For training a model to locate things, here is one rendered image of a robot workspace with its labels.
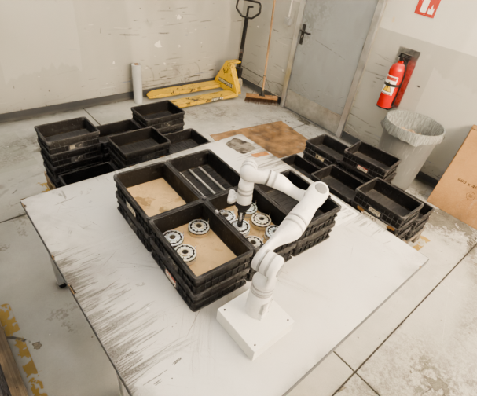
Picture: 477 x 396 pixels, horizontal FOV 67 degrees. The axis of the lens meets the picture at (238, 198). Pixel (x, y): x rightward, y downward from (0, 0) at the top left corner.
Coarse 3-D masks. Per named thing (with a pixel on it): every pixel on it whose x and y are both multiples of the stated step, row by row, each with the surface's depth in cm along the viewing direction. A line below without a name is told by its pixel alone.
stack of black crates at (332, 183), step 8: (328, 168) 304; (336, 168) 303; (312, 176) 289; (320, 176) 301; (328, 176) 310; (336, 176) 306; (344, 176) 300; (352, 176) 295; (328, 184) 300; (336, 184) 302; (344, 184) 303; (352, 184) 296; (360, 184) 291; (336, 192) 276; (344, 192) 293; (352, 192) 294; (344, 200) 274
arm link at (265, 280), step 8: (272, 256) 128; (280, 256) 130; (264, 264) 127; (272, 264) 127; (280, 264) 127; (256, 272) 139; (264, 272) 128; (272, 272) 126; (280, 272) 130; (256, 280) 135; (264, 280) 133; (272, 280) 129; (256, 288) 135; (264, 288) 132; (272, 288) 134
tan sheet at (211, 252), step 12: (180, 228) 173; (192, 240) 167; (204, 240) 168; (216, 240) 169; (204, 252) 162; (216, 252) 163; (228, 252) 164; (192, 264) 156; (204, 264) 157; (216, 264) 158
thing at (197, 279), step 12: (192, 204) 172; (204, 204) 174; (216, 216) 168; (156, 228) 157; (228, 228) 162; (240, 240) 157; (252, 252) 153; (180, 264) 144; (228, 264) 145; (192, 276) 138; (204, 276) 139
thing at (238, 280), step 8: (152, 248) 170; (152, 256) 172; (160, 256) 161; (160, 264) 168; (168, 264) 156; (176, 280) 156; (232, 280) 155; (240, 280) 163; (176, 288) 159; (184, 288) 153; (216, 288) 150; (224, 288) 156; (232, 288) 162; (184, 296) 156; (192, 296) 145; (200, 296) 146; (208, 296) 152; (216, 296) 156; (192, 304) 151; (200, 304) 152; (208, 304) 154
